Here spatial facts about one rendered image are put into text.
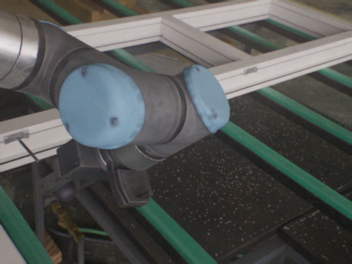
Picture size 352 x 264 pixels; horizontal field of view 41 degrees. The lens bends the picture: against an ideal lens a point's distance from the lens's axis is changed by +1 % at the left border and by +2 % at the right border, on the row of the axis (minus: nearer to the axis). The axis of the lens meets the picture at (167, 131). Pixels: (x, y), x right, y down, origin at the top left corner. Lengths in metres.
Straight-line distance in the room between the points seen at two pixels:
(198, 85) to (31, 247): 0.40
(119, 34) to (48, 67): 0.96
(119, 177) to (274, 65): 0.84
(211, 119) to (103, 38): 0.95
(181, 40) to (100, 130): 1.07
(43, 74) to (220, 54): 0.90
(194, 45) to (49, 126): 0.66
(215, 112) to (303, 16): 1.35
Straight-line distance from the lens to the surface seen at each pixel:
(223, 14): 1.81
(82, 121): 0.51
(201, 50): 1.47
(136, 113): 0.49
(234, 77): 1.29
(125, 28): 1.53
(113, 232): 1.26
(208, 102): 0.58
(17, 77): 0.57
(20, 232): 0.83
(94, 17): 2.25
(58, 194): 0.80
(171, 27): 1.58
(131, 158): 0.65
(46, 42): 0.57
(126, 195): 0.66
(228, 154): 1.54
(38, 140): 0.98
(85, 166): 0.68
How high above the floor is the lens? 1.44
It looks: 32 degrees down
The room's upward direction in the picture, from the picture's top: 7 degrees clockwise
